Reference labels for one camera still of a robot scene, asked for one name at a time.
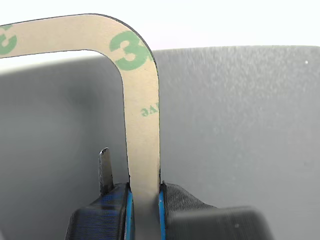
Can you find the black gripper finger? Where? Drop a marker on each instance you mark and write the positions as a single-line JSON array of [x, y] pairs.
[[200, 220], [105, 215]]

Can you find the beige rectangular adhesive frame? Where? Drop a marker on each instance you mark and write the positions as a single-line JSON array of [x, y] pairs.
[[142, 140]]

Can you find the grey rectangular mat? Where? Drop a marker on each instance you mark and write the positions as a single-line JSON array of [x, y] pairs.
[[225, 125]]

